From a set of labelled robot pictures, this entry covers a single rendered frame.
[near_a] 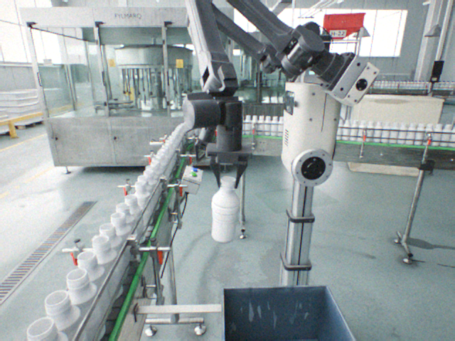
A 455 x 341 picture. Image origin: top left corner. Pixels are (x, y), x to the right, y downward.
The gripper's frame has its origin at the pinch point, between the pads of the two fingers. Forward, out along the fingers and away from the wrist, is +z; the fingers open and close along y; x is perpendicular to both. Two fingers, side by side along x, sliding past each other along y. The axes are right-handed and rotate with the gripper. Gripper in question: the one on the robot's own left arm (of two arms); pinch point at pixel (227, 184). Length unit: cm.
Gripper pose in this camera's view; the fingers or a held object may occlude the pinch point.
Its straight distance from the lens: 66.4
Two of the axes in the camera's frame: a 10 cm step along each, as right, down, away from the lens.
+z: -0.3, 9.3, 3.7
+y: 10.0, 0.4, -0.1
